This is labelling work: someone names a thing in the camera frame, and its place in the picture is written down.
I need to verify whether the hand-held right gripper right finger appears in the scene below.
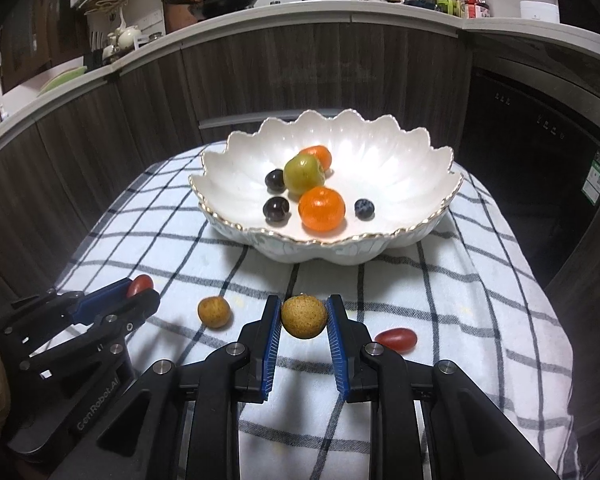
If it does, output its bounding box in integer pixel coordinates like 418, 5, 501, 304
326, 294, 556, 480

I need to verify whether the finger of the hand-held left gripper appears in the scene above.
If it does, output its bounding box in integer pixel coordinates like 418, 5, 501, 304
19, 290, 161, 376
11, 277, 137, 333

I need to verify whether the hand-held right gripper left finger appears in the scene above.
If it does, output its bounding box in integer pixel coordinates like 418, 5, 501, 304
50, 296, 283, 480

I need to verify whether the red cherry tomato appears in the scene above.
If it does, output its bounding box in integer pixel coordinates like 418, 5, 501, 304
126, 274, 155, 299
374, 327, 418, 352

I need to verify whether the brown longan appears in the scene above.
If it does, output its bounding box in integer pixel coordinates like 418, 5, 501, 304
281, 295, 328, 339
197, 296, 232, 330

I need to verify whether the green round fruit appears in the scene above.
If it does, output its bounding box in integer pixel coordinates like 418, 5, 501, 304
283, 154, 326, 197

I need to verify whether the white scalloped bowl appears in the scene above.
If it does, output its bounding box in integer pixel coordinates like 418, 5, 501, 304
188, 108, 465, 264

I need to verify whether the checked white cloth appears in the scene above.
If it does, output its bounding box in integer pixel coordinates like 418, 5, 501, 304
55, 142, 578, 480

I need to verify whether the orange mandarin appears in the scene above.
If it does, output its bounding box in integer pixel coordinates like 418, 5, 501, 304
298, 186, 345, 232
298, 145, 333, 172

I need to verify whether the dark wood kitchen cabinet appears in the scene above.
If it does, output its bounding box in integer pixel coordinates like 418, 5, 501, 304
0, 22, 473, 281

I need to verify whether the green tray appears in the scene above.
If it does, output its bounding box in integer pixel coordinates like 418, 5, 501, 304
37, 65, 88, 96

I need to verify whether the white teapot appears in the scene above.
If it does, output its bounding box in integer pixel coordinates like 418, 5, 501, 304
107, 12, 143, 51

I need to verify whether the black dishwasher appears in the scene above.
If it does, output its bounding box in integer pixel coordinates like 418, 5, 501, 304
455, 57, 600, 286

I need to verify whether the wooden cutting board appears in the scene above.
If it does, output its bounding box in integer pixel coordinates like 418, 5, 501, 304
161, 0, 206, 35

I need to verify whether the green white sticker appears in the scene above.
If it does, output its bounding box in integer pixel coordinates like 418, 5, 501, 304
582, 150, 600, 206

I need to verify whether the black wok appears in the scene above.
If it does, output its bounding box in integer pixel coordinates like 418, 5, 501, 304
167, 0, 262, 21

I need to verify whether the white rice cooker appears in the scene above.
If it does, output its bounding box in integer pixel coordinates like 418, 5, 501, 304
519, 0, 560, 24

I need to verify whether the grey drawer handle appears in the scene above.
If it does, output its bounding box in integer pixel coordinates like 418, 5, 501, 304
199, 112, 281, 130

